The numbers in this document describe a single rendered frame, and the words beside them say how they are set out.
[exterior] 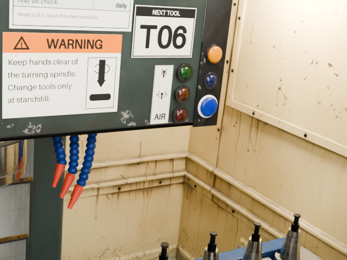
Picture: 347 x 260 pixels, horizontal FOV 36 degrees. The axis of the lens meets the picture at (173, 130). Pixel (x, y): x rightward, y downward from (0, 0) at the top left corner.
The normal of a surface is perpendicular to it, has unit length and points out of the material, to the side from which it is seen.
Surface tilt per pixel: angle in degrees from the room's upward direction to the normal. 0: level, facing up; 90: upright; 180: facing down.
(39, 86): 90
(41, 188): 90
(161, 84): 90
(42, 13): 90
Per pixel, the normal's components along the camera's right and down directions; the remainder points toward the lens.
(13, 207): 0.51, 0.32
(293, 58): -0.84, 0.07
